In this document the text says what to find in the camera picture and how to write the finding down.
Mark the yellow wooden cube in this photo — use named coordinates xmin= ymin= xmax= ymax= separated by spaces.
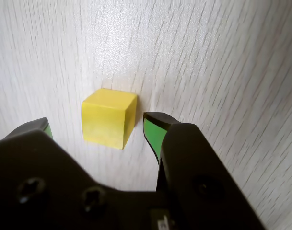
xmin=81 ymin=88 xmax=139 ymax=150

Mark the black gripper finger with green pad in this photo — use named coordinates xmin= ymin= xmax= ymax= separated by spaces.
xmin=142 ymin=112 xmax=267 ymax=230

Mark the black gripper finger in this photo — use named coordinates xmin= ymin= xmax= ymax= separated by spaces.
xmin=0 ymin=117 xmax=105 ymax=230

